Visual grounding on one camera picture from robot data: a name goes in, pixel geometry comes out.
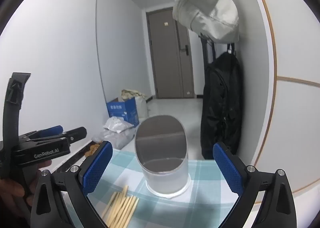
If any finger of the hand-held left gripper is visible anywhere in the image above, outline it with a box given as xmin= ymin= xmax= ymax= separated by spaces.
xmin=30 ymin=127 xmax=87 ymax=147
xmin=20 ymin=125 xmax=63 ymax=141

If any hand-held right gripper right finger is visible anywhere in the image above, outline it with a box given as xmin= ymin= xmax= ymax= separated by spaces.
xmin=212 ymin=142 xmax=297 ymax=228

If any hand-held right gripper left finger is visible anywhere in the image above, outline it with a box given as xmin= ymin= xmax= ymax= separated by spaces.
xmin=30 ymin=140 xmax=113 ymax=228

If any pile of wooden chopsticks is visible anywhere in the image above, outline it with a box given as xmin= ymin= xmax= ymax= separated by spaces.
xmin=101 ymin=185 xmax=140 ymax=228

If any white divided utensil holder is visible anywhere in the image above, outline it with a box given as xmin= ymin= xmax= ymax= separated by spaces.
xmin=134 ymin=115 xmax=191 ymax=198

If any person's left hand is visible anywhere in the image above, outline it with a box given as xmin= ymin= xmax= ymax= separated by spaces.
xmin=0 ymin=160 xmax=52 ymax=218

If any grey plastic mailer bag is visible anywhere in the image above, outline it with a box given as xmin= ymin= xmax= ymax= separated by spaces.
xmin=91 ymin=128 xmax=137 ymax=149

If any silver plastic mailer bag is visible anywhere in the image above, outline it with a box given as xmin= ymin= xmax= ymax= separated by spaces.
xmin=104 ymin=117 xmax=134 ymax=133

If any teal checked tablecloth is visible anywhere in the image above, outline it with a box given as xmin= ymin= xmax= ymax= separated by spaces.
xmin=86 ymin=148 xmax=250 ymax=228

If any blue cardboard box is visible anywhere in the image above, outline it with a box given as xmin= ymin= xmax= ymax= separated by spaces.
xmin=106 ymin=97 xmax=140 ymax=127

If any black jacket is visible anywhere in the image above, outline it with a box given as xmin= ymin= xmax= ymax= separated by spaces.
xmin=200 ymin=52 xmax=244 ymax=160

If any beige cloth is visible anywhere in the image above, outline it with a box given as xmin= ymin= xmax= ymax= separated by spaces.
xmin=121 ymin=89 xmax=152 ymax=101

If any grey-brown door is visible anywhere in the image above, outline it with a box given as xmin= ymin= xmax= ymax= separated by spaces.
xmin=146 ymin=7 xmax=195 ymax=99

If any white canvas bag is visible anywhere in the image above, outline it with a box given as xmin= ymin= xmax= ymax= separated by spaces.
xmin=172 ymin=0 xmax=239 ymax=44

